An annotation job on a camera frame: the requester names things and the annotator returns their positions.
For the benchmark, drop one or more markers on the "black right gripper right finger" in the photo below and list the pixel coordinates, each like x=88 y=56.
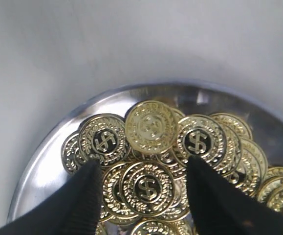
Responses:
x=218 y=208

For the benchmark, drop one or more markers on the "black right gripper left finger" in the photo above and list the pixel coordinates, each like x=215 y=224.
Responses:
x=74 y=209

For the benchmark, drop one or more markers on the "round silver metal plate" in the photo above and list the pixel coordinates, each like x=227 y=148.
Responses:
x=253 y=162

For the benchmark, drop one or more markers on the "gold coin middle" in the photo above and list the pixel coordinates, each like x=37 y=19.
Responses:
x=202 y=137

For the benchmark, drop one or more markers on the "gold coin dark bottom right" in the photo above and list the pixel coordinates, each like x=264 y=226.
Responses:
x=147 y=188

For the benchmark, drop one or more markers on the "gold coin bottom left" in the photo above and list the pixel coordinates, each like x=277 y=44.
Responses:
x=103 y=137

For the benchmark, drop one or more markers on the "gold coin far left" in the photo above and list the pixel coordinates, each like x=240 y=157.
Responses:
x=151 y=127

